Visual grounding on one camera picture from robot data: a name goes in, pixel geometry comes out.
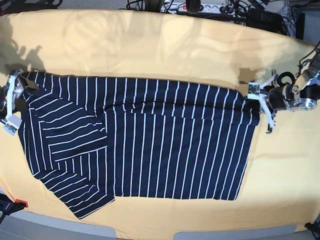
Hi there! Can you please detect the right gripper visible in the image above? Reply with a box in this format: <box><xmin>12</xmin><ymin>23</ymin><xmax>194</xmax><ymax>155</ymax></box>
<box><xmin>0</xmin><ymin>69</ymin><xmax>39</xmax><ymax>125</ymax></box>

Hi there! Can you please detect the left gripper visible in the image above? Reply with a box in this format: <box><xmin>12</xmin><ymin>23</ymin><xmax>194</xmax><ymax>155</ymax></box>
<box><xmin>246</xmin><ymin>69</ymin><xmax>296</xmax><ymax>134</ymax></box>

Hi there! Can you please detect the navy white striped T-shirt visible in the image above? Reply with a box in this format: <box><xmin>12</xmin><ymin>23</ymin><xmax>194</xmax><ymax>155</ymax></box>
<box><xmin>18</xmin><ymin>72</ymin><xmax>260</xmax><ymax>219</ymax></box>

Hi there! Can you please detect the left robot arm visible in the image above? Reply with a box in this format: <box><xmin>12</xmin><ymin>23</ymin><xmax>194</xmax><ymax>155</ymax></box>
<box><xmin>246</xmin><ymin>47</ymin><xmax>320</xmax><ymax>134</ymax></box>

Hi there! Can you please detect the black power adapter box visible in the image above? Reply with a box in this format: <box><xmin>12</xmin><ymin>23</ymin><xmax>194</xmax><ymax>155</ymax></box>
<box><xmin>245</xmin><ymin>8</ymin><xmax>282</xmax><ymax>28</ymax></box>

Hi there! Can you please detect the yellow table cloth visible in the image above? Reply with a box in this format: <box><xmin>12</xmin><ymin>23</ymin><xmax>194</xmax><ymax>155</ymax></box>
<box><xmin>0</xmin><ymin>9</ymin><xmax>320</xmax><ymax>240</ymax></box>

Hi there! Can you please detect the blue red table clamp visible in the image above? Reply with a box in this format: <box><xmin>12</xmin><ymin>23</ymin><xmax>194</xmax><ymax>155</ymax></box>
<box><xmin>0</xmin><ymin>193</ymin><xmax>28</xmax><ymax>216</ymax></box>

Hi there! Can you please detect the white power strip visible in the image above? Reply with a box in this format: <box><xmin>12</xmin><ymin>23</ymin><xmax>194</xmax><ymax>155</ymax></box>
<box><xmin>160</xmin><ymin>1</ymin><xmax>224</xmax><ymax>14</ymax></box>

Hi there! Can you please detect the grey chair back right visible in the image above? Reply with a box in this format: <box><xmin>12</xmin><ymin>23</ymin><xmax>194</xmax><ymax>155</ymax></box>
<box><xmin>173</xmin><ymin>224</ymin><xmax>297</xmax><ymax>240</ymax></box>

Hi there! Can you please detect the grey chair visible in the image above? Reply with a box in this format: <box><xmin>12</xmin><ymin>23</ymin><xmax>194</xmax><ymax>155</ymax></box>
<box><xmin>173</xmin><ymin>224</ymin><xmax>297</xmax><ymax>240</ymax></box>
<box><xmin>0</xmin><ymin>216</ymin><xmax>116</xmax><ymax>240</ymax></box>

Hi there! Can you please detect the black right table clamp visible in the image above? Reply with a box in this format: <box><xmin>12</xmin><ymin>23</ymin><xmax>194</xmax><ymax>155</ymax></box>
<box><xmin>304</xmin><ymin>221</ymin><xmax>320</xmax><ymax>240</ymax></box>

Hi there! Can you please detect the grey chair back left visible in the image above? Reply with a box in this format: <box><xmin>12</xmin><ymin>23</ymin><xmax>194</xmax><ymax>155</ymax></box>
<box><xmin>0</xmin><ymin>216</ymin><xmax>116</xmax><ymax>240</ymax></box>

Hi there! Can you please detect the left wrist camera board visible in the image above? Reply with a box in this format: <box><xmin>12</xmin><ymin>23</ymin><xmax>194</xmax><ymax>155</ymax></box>
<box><xmin>247</xmin><ymin>82</ymin><xmax>260</xmax><ymax>100</ymax></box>

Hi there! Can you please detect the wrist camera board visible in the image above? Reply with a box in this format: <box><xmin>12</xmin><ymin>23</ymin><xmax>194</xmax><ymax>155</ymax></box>
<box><xmin>0</xmin><ymin>115</ymin><xmax>22</xmax><ymax>136</ymax></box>
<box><xmin>247</xmin><ymin>82</ymin><xmax>260</xmax><ymax>100</ymax></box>

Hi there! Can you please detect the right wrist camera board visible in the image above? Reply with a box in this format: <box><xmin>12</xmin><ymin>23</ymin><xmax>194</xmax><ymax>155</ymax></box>
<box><xmin>0</xmin><ymin>115</ymin><xmax>22</xmax><ymax>136</ymax></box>

